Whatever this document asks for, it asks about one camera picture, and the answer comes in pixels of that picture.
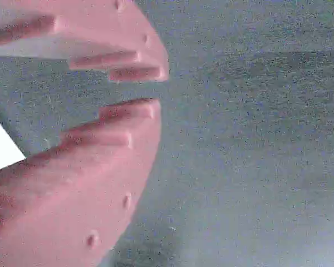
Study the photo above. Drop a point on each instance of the printed plastic gripper right finger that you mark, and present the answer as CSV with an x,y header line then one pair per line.
x,y
100,33

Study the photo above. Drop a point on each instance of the printed plastic gripper left finger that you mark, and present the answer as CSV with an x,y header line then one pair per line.
x,y
72,200

